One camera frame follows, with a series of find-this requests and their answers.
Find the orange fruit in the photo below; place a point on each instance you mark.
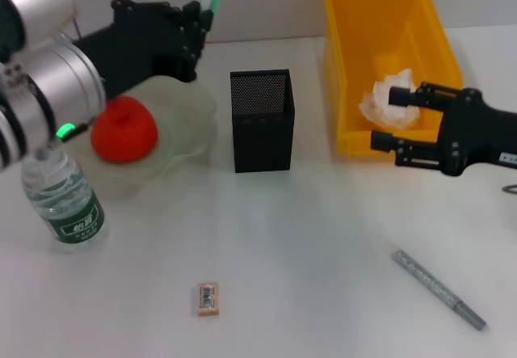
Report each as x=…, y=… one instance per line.
x=123, y=131

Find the translucent glass fruit plate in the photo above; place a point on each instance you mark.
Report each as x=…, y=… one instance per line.
x=186, y=103

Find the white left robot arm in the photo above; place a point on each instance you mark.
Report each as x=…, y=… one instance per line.
x=60, y=79

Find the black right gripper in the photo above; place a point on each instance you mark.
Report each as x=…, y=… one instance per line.
x=472, y=131

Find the yellow plastic bin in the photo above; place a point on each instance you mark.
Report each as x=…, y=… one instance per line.
x=347, y=71

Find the black mesh pen holder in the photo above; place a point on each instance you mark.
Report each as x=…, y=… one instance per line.
x=262, y=144

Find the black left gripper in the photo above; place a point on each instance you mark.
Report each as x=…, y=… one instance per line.
x=137, y=47

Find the clear green-label water bottle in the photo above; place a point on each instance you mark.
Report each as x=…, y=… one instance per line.
x=68, y=204

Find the white paper ball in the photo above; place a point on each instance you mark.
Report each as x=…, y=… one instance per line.
x=379, y=105

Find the grey glitter pen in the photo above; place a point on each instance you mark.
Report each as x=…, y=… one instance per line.
x=436, y=287

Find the beige eraser with barcode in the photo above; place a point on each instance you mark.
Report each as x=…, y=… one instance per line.
x=208, y=299

